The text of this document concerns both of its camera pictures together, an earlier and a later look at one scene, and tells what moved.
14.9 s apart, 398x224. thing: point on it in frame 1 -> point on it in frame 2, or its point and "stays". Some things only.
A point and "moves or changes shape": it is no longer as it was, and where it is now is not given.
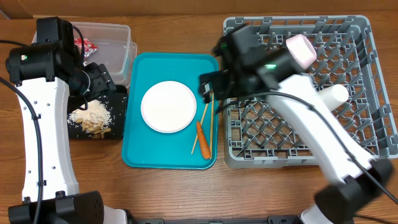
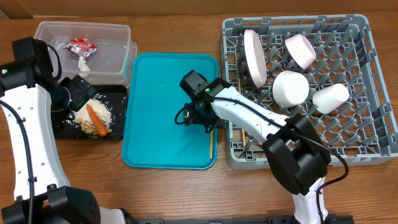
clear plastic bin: (115, 49) stays
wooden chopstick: (201, 122) -> (244, 136)
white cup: (333, 96) stays
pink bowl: (301, 50) stays
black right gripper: (220, 82) -> (191, 116)
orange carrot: (206, 152) -> (99, 124)
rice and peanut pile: (95, 119) stays
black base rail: (271, 220) stays
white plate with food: (168, 107) moves or changes shape
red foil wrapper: (88, 46) stays
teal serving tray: (195, 147) stays
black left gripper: (102, 82) -> (81, 90)
